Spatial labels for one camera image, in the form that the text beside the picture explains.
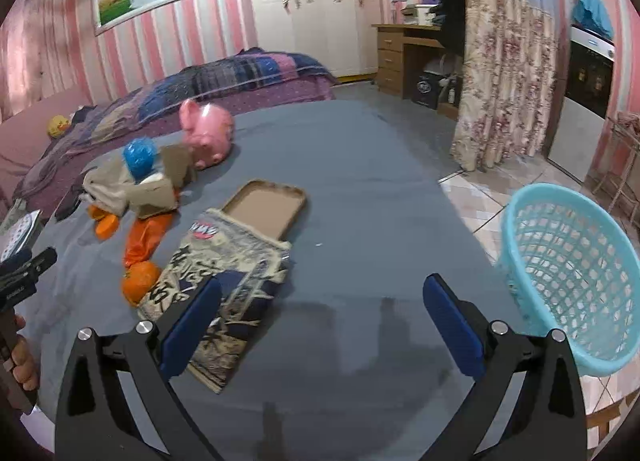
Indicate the beige crumpled paper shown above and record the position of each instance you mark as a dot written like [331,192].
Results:
[102,186]

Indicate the orange plastic bag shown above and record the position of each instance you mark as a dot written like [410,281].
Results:
[145,238]

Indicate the pink piggy bank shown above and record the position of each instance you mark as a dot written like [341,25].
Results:
[210,133]

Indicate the black box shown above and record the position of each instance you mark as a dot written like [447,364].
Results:
[426,87]

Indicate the pink striped curtain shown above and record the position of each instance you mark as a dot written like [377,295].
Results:
[35,51]

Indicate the black phone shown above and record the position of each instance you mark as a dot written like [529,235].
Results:
[65,210]

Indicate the printed snack bag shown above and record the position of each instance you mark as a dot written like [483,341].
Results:
[225,261]

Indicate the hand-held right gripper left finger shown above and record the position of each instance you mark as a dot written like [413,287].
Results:
[192,326]

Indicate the orange fruit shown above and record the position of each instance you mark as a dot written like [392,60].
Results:
[140,282]

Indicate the patchwork quilt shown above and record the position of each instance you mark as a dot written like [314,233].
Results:
[225,73]

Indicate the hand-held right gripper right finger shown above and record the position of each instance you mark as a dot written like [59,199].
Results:
[452,326]

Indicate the floral curtain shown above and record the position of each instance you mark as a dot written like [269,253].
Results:
[505,76]

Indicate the brown cardboard tray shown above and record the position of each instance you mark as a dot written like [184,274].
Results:
[265,208]

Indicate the wooden desk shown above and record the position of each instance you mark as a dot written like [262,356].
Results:
[392,56]

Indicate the teal plastic basket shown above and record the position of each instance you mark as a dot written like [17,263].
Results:
[570,271]

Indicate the grey blue table cloth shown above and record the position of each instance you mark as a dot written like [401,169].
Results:
[360,181]

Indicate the purple bed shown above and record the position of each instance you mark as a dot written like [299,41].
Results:
[280,91]

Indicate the hanging dark cloth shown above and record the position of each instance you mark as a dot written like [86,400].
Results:
[454,6]

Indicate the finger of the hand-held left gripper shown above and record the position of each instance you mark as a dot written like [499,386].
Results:
[37,260]

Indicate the yellow duck toy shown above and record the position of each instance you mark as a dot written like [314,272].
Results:
[57,126]

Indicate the blue mesh ball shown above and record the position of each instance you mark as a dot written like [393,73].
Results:
[140,157]

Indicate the white wardrobe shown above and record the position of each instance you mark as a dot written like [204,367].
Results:
[310,26]

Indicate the metal rack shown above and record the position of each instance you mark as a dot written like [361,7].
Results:
[620,161]

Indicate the white cabinet with dark door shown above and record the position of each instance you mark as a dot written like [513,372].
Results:
[585,86]

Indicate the person's left hand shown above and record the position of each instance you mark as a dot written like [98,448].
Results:
[25,363]

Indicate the white printer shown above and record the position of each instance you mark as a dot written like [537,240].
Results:
[420,13]

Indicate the white printed packet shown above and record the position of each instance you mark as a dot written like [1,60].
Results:
[20,236]

